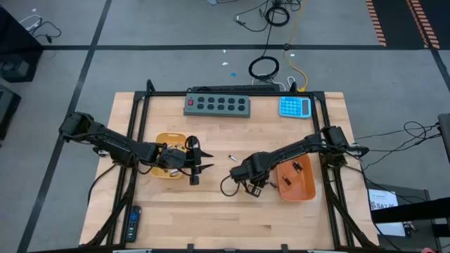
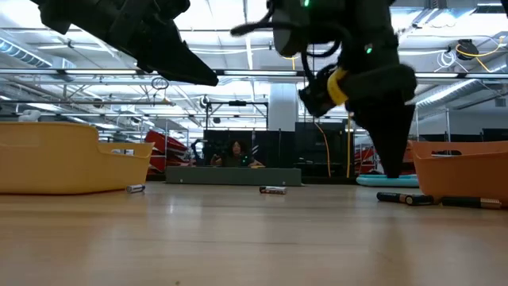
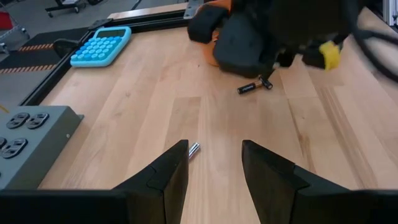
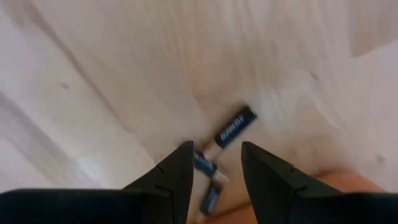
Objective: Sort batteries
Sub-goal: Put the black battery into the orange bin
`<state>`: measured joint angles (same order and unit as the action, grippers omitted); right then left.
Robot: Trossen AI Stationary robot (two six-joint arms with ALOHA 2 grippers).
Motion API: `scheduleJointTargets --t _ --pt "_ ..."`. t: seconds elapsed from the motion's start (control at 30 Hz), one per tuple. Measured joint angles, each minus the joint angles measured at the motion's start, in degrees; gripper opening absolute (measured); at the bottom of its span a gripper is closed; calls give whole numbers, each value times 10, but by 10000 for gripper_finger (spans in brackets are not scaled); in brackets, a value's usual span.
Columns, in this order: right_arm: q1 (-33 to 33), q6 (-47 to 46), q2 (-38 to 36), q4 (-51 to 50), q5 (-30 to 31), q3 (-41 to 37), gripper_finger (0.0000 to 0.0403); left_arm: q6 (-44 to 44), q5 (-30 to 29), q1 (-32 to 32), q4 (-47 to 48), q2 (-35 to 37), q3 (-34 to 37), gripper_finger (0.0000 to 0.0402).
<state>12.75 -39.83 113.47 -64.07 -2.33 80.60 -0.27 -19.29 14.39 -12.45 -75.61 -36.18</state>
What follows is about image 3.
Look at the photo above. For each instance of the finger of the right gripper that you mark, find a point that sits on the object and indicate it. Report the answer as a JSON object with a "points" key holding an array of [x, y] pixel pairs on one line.
{"points": [[286, 57], [242, 46]]}

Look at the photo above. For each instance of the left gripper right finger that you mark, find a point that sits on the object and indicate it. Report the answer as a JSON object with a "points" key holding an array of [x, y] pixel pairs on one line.
{"points": [[270, 186]]}

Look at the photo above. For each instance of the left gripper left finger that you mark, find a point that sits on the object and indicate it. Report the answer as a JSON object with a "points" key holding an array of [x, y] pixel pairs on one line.
{"points": [[164, 186]]}

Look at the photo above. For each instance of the black copper-top battery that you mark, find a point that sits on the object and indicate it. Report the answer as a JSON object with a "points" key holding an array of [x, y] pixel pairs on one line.
{"points": [[248, 88], [266, 84]]}

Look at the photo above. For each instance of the silver battery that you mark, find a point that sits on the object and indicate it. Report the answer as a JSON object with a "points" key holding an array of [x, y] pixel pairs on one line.
{"points": [[194, 149]]}

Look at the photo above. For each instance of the silver aluminium profile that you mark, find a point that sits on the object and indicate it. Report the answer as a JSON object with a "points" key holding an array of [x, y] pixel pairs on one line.
{"points": [[390, 12]]}

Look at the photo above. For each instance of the grey power strip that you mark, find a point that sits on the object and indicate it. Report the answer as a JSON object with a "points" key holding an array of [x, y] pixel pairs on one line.
{"points": [[46, 149]]}

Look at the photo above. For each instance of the blue calculator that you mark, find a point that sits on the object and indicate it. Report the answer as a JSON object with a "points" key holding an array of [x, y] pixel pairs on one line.
{"points": [[99, 46]]}

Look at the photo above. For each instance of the black wheeled cart base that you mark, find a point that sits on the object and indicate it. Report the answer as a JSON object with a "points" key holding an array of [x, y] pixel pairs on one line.
{"points": [[65, 7]]}

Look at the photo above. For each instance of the black orange-striped floor mat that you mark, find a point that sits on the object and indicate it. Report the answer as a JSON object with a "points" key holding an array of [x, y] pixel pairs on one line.
{"points": [[34, 59]]}

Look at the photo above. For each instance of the red utility cart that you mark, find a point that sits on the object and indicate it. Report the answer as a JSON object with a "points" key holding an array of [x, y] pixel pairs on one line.
{"points": [[5, 20]]}

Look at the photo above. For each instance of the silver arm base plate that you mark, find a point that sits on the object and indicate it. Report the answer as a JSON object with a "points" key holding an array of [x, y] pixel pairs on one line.
{"points": [[192, 9]]}

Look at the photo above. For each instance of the black aluminium table frame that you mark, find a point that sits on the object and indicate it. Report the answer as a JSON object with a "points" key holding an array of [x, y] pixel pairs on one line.
{"points": [[155, 22]]}

